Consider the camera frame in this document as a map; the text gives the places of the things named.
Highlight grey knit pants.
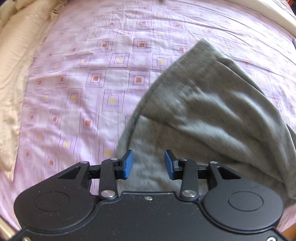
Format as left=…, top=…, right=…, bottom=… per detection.
left=116, top=40, right=295, bottom=207

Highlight pink patterned bed sheet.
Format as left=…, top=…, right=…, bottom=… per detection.
left=1, top=1, right=295, bottom=230

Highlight cream bed footboard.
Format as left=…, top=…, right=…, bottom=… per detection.
left=237, top=0, right=295, bottom=37

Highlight beige quilt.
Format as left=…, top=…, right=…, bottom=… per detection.
left=1, top=1, right=67, bottom=181

